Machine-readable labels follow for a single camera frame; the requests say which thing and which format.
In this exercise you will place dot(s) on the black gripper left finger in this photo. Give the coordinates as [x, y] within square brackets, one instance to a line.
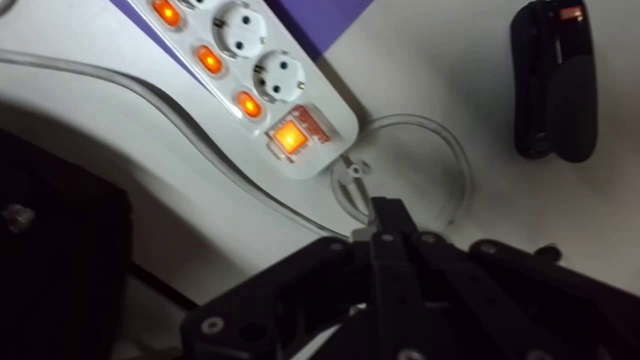
[287, 301]

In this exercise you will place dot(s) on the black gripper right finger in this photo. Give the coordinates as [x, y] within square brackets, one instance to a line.
[507, 306]

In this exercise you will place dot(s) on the white switched power strip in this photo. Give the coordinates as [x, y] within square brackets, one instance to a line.
[321, 100]

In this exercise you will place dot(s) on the black stapler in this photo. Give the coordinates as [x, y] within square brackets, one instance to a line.
[552, 87]

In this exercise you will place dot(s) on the dark grey box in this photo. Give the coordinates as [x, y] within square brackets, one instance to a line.
[60, 267]

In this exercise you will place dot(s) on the purple mat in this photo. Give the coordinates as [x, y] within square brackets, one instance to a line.
[321, 20]

